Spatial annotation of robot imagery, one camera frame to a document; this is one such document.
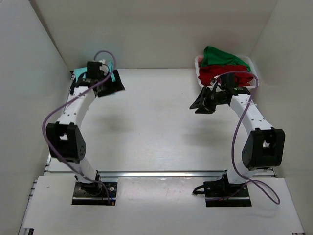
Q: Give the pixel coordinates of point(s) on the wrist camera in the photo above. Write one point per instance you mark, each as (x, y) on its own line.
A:
(222, 82)
(96, 67)

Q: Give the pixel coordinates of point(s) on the folded black t shirt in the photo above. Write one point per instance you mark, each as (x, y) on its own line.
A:
(75, 84)

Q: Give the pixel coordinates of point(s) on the teal t shirt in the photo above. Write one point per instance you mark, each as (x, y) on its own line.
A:
(80, 72)

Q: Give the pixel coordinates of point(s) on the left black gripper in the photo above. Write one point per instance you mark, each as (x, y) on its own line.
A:
(113, 86)

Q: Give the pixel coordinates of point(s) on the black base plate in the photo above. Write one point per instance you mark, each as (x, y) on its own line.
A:
(221, 194)
(89, 194)

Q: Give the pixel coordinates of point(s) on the green t shirt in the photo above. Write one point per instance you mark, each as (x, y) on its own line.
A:
(214, 56)

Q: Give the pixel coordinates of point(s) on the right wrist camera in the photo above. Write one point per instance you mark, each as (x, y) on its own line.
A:
(222, 82)

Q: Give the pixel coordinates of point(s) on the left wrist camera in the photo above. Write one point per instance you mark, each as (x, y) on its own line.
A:
(96, 67)

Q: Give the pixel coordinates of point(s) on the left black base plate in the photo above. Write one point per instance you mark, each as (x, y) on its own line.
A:
(89, 194)

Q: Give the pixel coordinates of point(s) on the red t shirt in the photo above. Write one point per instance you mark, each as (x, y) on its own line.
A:
(207, 73)

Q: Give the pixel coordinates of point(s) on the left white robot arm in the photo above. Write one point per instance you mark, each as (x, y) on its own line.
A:
(64, 138)

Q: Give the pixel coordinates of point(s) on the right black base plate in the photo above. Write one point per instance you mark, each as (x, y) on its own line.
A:
(221, 194)

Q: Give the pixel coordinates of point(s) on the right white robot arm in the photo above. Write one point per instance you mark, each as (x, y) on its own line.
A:
(264, 145)

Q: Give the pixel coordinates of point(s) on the white plastic basket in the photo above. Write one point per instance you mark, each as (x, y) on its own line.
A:
(199, 59)

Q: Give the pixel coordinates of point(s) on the aluminium rail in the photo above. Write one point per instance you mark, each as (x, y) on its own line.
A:
(162, 174)

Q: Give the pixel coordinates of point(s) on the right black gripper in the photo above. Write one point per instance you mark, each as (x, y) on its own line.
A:
(204, 97)

